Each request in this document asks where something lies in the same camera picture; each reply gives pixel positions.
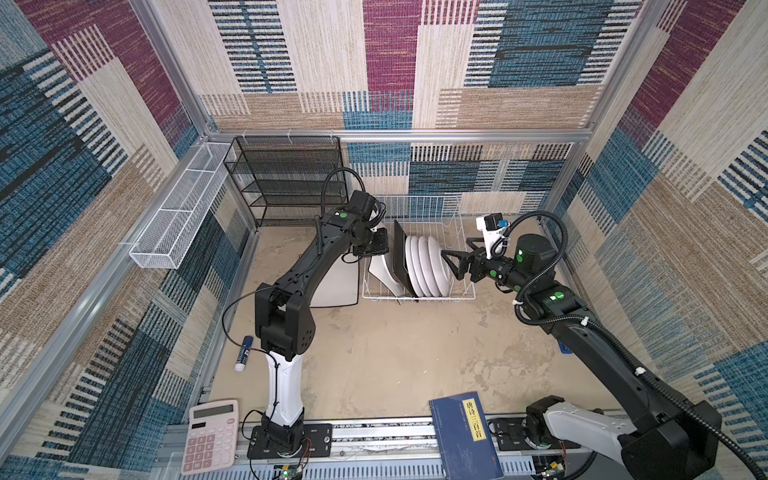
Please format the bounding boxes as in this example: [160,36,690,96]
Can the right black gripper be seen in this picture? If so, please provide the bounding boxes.
[440,236,531,294]

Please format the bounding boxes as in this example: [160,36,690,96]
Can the white square plate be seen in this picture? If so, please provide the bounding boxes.
[310,258,360,308]
[368,252,405,298]

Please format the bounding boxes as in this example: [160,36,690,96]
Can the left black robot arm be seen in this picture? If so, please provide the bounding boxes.
[255,190,388,453]

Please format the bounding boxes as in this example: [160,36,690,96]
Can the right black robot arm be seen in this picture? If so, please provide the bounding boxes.
[441,234,767,479]

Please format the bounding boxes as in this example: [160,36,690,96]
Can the black mesh shelf rack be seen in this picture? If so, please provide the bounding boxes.
[224,136,350,227]

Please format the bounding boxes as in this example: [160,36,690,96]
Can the black square plate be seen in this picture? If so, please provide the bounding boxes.
[393,220,419,299]

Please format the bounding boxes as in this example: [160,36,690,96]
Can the blue white marker pen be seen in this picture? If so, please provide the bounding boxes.
[234,335,254,372]

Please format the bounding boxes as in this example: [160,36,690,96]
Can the blue book yellow label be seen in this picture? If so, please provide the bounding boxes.
[429,391,504,480]

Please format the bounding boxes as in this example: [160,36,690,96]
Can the pink calculator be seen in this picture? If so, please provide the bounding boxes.
[181,399,239,477]

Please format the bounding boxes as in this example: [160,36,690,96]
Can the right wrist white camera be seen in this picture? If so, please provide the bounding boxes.
[476,213,510,259]

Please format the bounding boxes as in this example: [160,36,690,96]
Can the white wire dish rack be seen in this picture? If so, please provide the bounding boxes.
[362,194,476,303]

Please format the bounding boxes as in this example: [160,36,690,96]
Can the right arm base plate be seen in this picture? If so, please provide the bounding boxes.
[486,416,562,451]

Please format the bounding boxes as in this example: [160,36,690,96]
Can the aluminium front rail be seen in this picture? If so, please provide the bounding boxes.
[149,416,632,479]

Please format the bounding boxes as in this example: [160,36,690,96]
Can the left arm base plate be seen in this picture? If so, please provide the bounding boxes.
[247,422,333,460]

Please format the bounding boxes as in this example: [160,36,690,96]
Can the white wire wall basket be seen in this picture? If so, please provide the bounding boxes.
[129,143,229,270]

